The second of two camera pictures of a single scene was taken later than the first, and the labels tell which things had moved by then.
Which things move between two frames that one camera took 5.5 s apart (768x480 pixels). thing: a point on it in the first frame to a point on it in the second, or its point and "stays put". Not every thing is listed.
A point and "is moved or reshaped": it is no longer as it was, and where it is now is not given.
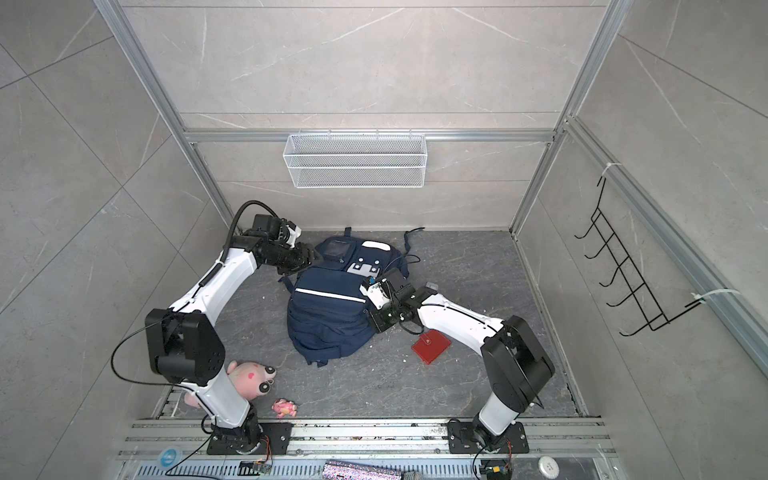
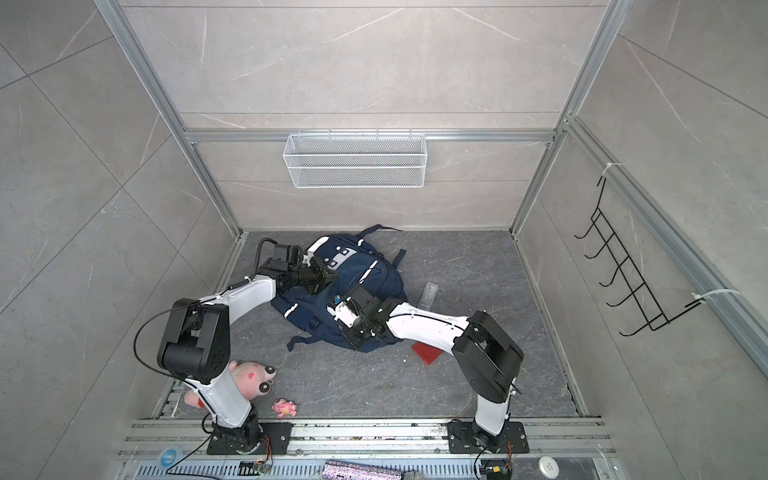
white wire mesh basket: x=355 y=161 stays put
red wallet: x=431 y=345 stays put
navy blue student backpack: x=326 y=310 is moved or reshaped
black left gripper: x=303 y=258 to x=323 y=274
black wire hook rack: x=627 y=268 stays put
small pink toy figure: x=284 y=406 stays put
